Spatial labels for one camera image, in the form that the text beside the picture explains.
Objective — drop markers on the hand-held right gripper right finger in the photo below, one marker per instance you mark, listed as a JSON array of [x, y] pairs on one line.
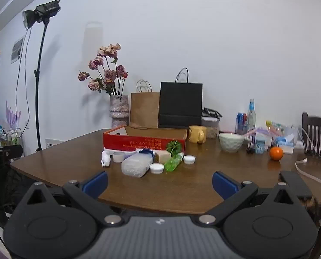
[[223, 184]]

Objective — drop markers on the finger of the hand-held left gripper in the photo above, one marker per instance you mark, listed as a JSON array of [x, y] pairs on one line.
[[12, 151]]

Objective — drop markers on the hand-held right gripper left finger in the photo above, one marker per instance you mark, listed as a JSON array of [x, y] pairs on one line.
[[95, 184]]

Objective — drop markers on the small white bottle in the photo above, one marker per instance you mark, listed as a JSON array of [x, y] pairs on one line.
[[106, 157]]

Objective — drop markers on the small white jar lid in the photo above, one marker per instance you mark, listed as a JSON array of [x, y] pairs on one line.
[[189, 160]]

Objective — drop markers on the green plastic bottle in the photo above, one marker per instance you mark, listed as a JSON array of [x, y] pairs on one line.
[[172, 163]]

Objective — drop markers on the blue plastic toy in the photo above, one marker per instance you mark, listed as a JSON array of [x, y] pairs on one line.
[[145, 151]]

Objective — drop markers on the red cardboard box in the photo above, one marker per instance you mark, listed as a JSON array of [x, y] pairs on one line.
[[138, 141]]

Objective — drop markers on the large white jar lid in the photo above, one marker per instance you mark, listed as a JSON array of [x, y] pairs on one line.
[[157, 169]]

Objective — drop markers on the rack trolley with bottles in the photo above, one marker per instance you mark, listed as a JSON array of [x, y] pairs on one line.
[[10, 137]]

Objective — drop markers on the white tape roll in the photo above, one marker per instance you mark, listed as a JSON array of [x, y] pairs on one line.
[[119, 157]]

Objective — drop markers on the white ceramic bowl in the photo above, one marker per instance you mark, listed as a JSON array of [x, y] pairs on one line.
[[230, 143]]

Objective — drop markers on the small dark object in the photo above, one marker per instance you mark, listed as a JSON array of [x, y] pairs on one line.
[[250, 150]]

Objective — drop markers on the small blue white carton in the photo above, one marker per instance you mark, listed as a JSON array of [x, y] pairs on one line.
[[260, 147]]

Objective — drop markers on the yellow mug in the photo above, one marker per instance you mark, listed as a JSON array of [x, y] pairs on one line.
[[196, 135]]

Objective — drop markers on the pink spoon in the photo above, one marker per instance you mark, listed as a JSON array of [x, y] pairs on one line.
[[250, 133]]

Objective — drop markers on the clear food container black lid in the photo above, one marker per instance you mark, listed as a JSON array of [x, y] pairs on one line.
[[211, 128]]

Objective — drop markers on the orange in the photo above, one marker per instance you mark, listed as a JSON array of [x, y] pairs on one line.
[[276, 153]]

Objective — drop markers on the blue drink can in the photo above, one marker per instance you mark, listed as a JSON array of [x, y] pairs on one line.
[[240, 122]]

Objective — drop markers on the beige sponge block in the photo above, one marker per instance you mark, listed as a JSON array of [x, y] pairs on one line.
[[163, 157]]

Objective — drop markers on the clear glass bottle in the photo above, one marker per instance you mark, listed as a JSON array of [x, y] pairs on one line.
[[251, 118]]

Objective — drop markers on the white tissue pack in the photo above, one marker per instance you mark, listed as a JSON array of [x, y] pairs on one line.
[[284, 145]]

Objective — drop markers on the colourful snack packet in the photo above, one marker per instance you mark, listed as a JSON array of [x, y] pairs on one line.
[[273, 126]]

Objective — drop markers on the pink speckled vase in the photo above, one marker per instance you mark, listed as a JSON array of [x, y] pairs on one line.
[[119, 110]]

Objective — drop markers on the clear plastic bag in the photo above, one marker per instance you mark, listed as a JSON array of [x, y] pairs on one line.
[[290, 133]]

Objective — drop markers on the brown paper bag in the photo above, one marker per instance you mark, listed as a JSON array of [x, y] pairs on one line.
[[144, 108]]

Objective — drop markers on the black paper bag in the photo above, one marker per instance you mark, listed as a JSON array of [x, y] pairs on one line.
[[180, 99]]

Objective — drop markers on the dark wooden chair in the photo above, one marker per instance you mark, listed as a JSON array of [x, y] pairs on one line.
[[315, 124]]

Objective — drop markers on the dried pink rose bouquet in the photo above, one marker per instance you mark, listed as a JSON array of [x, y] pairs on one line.
[[110, 75]]

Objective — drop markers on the black studio light on stand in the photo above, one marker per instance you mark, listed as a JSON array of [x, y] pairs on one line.
[[45, 8]]

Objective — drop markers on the purple flower wall sticker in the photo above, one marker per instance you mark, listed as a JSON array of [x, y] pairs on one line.
[[13, 116]]

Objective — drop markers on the white wall panel cover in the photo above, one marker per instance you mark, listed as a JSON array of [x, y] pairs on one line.
[[53, 143]]

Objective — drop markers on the wall picture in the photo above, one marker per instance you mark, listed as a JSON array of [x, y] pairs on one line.
[[17, 50]]

